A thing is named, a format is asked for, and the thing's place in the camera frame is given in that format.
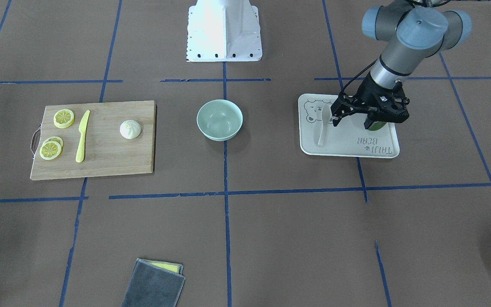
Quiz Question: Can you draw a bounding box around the lemon slice upper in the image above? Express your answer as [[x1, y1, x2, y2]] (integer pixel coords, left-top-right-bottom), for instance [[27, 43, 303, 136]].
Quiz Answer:
[[53, 109, 75, 129]]

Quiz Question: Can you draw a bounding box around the white bear tray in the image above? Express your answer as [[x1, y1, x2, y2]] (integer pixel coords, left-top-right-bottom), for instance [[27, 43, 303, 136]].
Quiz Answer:
[[297, 93, 401, 159]]

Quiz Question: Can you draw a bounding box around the grey folded cloth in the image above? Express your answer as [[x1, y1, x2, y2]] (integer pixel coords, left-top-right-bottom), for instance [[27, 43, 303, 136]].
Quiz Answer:
[[121, 258, 186, 307]]

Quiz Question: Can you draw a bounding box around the white steamed bun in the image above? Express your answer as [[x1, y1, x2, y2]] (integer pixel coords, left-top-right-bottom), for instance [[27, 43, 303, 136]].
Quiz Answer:
[[119, 120, 142, 139]]

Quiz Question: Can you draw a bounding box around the yellow sponge cloth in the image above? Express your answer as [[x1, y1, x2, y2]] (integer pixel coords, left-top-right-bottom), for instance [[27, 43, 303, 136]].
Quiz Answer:
[[152, 261, 183, 274]]

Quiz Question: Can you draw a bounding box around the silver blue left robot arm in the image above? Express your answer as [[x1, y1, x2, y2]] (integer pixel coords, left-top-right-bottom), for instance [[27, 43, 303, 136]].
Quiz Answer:
[[331, 0, 472, 131]]

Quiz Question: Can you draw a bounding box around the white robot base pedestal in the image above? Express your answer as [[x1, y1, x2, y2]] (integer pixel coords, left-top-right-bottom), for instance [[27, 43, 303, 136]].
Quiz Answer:
[[186, 0, 263, 62]]

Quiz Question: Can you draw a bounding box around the white plastic spoon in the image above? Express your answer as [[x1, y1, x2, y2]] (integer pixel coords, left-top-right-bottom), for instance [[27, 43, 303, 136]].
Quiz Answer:
[[317, 104, 332, 148]]

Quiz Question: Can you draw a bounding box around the yellow plastic knife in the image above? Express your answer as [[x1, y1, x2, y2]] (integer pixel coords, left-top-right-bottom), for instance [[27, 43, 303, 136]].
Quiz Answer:
[[75, 110, 90, 163]]

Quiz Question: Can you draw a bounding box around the bamboo cutting board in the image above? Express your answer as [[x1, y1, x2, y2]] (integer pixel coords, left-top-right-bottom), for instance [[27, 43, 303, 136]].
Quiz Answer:
[[30, 101, 156, 181]]

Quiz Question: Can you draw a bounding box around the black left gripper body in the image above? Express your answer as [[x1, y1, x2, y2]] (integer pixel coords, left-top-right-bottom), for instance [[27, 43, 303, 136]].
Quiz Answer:
[[331, 74, 410, 124]]

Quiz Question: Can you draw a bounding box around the lemon slice lower back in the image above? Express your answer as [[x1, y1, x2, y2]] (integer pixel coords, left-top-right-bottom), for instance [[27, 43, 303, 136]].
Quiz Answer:
[[42, 136, 64, 147]]

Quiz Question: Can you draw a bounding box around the light green bowl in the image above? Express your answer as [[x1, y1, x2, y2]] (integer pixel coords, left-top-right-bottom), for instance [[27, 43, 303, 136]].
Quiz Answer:
[[196, 99, 244, 142]]

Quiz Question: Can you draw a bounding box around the green avocado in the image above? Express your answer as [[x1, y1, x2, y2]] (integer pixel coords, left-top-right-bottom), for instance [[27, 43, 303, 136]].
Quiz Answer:
[[367, 121, 387, 131]]

